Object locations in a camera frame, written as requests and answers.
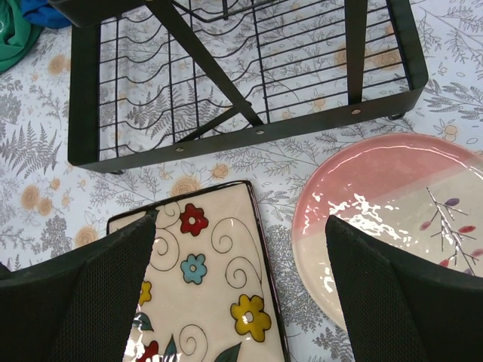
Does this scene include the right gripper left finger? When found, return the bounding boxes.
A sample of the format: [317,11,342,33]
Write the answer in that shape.
[1,216,155,361]

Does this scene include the blue cloth bottom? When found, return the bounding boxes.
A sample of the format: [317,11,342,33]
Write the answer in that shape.
[20,0,72,29]

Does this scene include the pink and cream round plate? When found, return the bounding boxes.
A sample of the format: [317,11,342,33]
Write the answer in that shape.
[291,133,482,327]

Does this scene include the green jacket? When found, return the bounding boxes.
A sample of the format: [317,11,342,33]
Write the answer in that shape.
[1,0,43,73]

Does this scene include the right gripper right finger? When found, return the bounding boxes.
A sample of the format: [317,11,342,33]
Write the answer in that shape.
[325,216,482,361]

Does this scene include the square floral plate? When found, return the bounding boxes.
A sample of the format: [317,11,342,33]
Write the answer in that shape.
[106,181,290,362]

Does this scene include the floral patterned table mat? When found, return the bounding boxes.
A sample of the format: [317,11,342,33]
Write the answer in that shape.
[1,1,482,361]

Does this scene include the black wire dish rack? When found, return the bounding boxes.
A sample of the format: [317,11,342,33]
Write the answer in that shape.
[53,1,428,174]

